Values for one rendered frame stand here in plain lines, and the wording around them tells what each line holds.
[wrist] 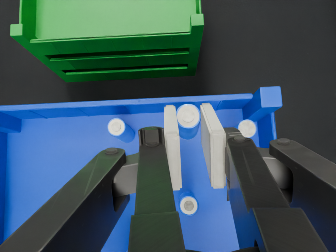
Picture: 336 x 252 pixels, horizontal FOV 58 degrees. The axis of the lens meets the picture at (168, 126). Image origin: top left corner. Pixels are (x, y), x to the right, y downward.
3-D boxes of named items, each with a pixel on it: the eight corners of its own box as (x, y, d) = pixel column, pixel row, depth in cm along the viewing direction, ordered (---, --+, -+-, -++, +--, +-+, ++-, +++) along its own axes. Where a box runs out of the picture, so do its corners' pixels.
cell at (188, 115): (178, 140, 27) (175, 129, 21) (177, 120, 27) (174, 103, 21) (198, 139, 27) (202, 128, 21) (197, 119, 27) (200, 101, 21)
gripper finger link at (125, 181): (167, 195, 14) (101, 199, 14) (167, 154, 18) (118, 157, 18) (165, 164, 13) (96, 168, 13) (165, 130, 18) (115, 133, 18)
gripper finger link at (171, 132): (182, 191, 15) (167, 192, 15) (177, 144, 22) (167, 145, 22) (179, 134, 14) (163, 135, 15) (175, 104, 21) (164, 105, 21)
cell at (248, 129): (236, 119, 29) (225, 129, 35) (238, 139, 28) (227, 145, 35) (256, 118, 28) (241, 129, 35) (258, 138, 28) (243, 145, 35)
